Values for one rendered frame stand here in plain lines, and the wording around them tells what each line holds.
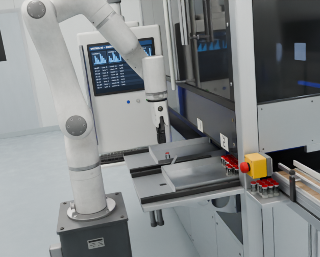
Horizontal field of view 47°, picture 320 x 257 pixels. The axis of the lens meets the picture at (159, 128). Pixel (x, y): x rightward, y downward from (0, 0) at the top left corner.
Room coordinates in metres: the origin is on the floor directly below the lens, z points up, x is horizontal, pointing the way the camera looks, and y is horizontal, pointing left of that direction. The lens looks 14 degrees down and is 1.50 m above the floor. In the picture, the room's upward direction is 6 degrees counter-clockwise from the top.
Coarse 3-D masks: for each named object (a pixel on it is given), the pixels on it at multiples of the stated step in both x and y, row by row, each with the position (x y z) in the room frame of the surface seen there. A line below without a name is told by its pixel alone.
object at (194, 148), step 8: (160, 144) 1.93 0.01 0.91; (168, 144) 1.94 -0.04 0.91; (176, 144) 1.95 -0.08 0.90; (184, 144) 1.95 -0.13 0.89; (192, 144) 1.96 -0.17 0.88; (200, 144) 1.95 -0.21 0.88; (208, 144) 1.93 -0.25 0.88; (152, 152) 1.82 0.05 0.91; (160, 152) 1.89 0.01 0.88; (176, 152) 1.86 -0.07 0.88; (184, 152) 1.84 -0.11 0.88; (192, 152) 1.83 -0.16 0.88; (200, 152) 1.81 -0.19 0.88; (208, 152) 1.71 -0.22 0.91; (216, 152) 1.72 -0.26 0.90; (224, 152) 1.73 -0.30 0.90; (160, 160) 1.67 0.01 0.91; (168, 160) 1.68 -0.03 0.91; (176, 160) 1.68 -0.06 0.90
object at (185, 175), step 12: (216, 156) 1.64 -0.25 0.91; (168, 168) 1.59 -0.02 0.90; (180, 168) 1.60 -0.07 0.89; (192, 168) 1.60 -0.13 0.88; (204, 168) 1.58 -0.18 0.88; (216, 168) 1.57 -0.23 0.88; (168, 180) 1.45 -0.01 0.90; (180, 180) 1.48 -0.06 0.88; (192, 180) 1.46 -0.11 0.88; (204, 180) 1.45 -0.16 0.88; (216, 180) 1.36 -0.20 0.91; (228, 180) 1.37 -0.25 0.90
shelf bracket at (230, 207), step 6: (234, 198) 1.42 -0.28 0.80; (186, 204) 1.39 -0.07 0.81; (192, 204) 1.39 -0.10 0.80; (198, 204) 1.40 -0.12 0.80; (210, 204) 1.41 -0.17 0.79; (228, 204) 1.42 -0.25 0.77; (234, 204) 1.43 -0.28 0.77; (216, 210) 1.41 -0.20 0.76; (222, 210) 1.42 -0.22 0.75; (228, 210) 1.42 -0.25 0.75; (234, 210) 1.43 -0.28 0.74
